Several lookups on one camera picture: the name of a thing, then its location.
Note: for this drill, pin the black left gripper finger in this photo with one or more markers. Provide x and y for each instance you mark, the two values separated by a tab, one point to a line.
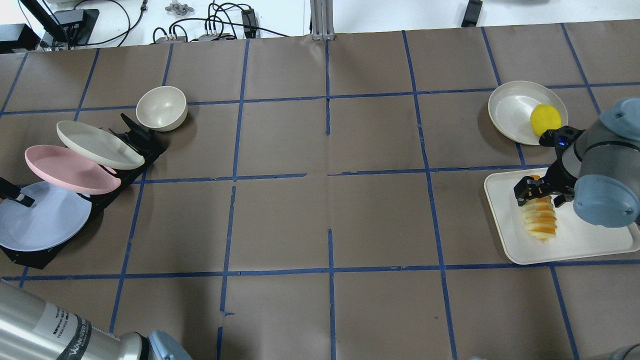
12	192

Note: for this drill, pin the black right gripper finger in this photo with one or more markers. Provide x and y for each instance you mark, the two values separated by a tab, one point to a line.
560	199
522	191

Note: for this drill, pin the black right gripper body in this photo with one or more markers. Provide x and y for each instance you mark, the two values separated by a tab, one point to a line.
559	176

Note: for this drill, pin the light blue plate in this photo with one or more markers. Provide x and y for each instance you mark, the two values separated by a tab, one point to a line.
56	215

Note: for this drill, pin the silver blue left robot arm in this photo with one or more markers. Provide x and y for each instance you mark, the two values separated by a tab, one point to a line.
35	329

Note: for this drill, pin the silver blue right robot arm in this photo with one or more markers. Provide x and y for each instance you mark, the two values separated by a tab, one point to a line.
597	169

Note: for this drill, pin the pink plate in rack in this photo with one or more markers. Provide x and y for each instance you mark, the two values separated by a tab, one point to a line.
66	169

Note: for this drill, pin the cream plate with lemon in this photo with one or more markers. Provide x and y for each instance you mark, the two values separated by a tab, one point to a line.
511	104

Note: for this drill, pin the cream plate in rack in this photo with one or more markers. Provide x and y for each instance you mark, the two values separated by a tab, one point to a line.
98	146

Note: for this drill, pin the cream rectangular tray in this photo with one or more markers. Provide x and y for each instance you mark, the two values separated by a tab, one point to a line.
574	237

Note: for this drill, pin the yellow lemon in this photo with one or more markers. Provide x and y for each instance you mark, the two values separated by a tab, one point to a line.
545	117

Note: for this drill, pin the black dish rack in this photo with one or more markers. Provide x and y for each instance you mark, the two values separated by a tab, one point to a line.
137	138

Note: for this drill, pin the cream bowl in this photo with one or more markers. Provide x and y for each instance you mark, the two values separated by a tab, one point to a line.
162	109

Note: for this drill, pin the black power adapter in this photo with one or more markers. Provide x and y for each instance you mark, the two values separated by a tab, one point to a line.
250	23

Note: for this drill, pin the aluminium frame post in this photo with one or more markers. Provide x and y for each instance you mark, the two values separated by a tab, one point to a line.
322	20

